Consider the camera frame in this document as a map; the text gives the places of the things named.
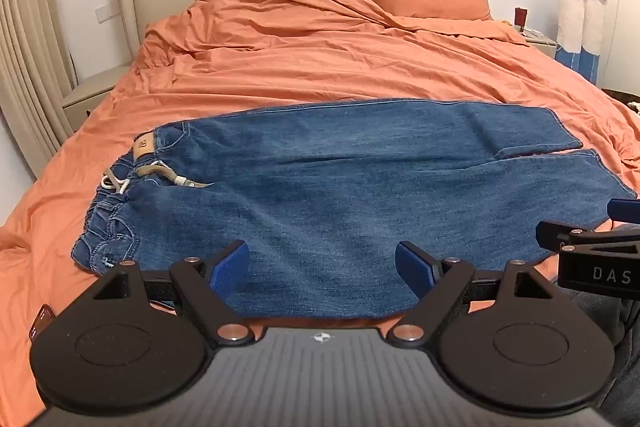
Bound white wardrobe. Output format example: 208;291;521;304
580;0;640;94

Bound blue denim pants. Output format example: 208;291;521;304
71;98;639;320

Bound white nightstand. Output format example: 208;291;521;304
520;27;560;58

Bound beige nightstand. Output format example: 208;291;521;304
62;62;134;132

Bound white alpaca plush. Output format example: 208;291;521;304
556;0;589;68
580;0;610;82

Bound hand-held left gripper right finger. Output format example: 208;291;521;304
388;240;556;348

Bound orange duvet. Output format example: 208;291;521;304
0;0;640;388

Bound beige curtain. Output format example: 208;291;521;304
0;0;80;180

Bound dark red small object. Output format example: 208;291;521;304
29;304;55;341

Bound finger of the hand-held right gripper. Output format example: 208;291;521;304
606;198;640;225
535;220;640;255

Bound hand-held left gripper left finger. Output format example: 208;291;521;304
91;240;258;348

